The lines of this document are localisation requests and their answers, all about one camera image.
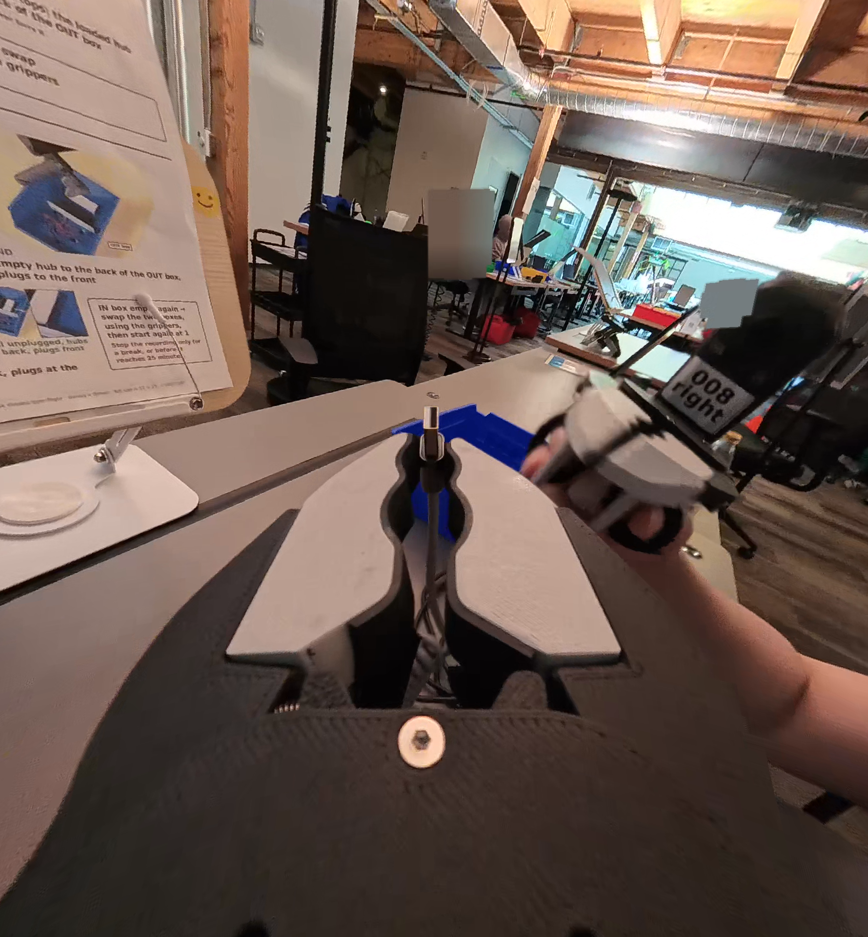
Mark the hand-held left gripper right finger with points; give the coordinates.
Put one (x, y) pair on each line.
(536, 578)

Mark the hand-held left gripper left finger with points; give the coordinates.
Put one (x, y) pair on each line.
(316, 564)

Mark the blue plastic bin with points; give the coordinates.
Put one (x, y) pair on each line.
(492, 432)

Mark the person's right forearm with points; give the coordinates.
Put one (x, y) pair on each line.
(807, 695)

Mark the person's right hand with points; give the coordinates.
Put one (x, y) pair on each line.
(657, 565)

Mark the black office chair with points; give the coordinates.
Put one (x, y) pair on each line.
(800, 446)

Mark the red storage tote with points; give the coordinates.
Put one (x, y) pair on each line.
(657, 316)

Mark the white stand base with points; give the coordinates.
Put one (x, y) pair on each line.
(141, 498)

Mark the blue white card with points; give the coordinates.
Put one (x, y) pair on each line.
(562, 362)

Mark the red floor bin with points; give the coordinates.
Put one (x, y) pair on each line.
(499, 329)

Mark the black panelled desk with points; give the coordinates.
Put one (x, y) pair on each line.
(368, 307)

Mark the white round pad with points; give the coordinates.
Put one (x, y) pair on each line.
(42, 503)

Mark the black utility cart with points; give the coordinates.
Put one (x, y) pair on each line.
(278, 251)

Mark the blue striped jacket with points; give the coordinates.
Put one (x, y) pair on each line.
(331, 207)

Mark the yellow smiley sticker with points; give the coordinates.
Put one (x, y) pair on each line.
(205, 201)

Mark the printed instruction sheet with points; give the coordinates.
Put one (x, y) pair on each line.
(75, 183)

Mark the black floor lamp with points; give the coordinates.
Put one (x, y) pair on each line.
(324, 88)

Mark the wooden post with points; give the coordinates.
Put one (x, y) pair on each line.
(229, 88)

